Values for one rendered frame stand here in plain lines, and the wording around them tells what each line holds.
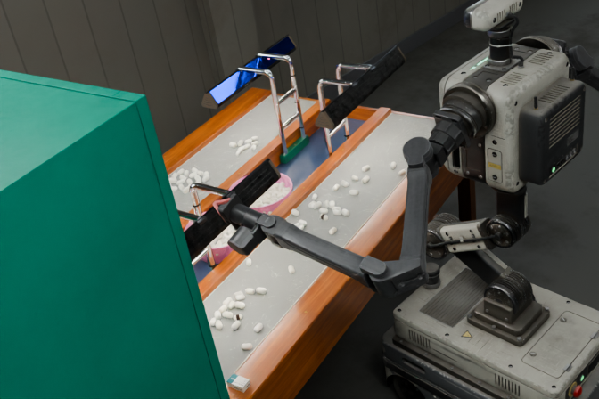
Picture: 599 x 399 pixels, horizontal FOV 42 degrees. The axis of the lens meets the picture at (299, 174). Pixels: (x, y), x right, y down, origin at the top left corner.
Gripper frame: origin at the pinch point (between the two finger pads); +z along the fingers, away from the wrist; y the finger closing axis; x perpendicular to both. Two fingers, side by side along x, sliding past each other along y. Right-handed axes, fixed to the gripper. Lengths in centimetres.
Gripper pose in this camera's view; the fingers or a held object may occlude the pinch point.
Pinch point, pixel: (216, 203)
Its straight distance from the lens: 231.4
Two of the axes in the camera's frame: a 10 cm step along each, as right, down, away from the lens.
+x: 5.8, -7.2, 3.7
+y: 3.6, 6.3, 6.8
